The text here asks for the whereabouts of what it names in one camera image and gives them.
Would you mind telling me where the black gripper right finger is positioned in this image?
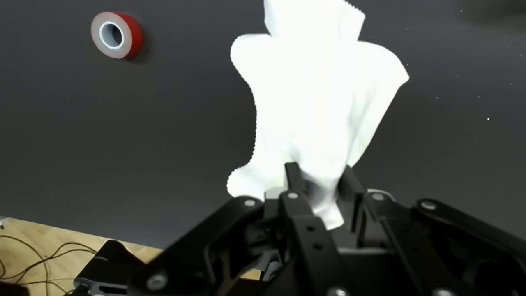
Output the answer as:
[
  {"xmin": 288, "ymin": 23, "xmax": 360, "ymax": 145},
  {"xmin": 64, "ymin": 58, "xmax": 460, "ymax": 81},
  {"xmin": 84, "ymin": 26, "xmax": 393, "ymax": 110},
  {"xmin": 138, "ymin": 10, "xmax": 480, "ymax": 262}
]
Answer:
[{"xmin": 340, "ymin": 166, "xmax": 526, "ymax": 296}]

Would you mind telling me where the red tape roll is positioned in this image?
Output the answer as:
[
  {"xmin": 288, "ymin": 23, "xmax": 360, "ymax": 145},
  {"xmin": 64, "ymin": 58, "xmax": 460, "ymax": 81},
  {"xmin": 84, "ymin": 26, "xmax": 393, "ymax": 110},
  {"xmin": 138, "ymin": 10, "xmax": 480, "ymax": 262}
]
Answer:
[{"xmin": 89, "ymin": 10, "xmax": 146, "ymax": 61}]

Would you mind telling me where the thin black floor cable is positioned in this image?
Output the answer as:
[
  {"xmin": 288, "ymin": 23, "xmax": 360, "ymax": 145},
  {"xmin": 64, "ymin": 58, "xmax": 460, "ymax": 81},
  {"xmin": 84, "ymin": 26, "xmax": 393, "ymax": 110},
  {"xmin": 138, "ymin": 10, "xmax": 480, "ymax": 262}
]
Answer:
[{"xmin": 0, "ymin": 232, "xmax": 102, "ymax": 289}]

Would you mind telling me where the white cloth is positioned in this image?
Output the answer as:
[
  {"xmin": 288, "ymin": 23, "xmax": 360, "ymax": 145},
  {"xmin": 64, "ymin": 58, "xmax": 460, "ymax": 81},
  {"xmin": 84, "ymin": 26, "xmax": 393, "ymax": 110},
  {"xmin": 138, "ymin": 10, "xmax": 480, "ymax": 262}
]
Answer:
[{"xmin": 227, "ymin": 0, "xmax": 411, "ymax": 232}]

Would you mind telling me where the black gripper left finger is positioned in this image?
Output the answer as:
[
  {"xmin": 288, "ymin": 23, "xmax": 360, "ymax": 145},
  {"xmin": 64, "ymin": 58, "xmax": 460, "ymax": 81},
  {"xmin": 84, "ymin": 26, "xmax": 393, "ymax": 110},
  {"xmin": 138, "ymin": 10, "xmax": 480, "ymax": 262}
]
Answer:
[{"xmin": 128, "ymin": 161, "xmax": 352, "ymax": 296}]

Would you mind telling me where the black metal bracket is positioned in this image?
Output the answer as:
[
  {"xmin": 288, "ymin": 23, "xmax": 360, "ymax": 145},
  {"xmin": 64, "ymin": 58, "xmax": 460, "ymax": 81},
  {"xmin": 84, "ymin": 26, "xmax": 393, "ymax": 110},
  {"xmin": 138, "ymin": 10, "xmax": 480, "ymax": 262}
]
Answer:
[{"xmin": 69, "ymin": 238, "xmax": 161, "ymax": 296}]

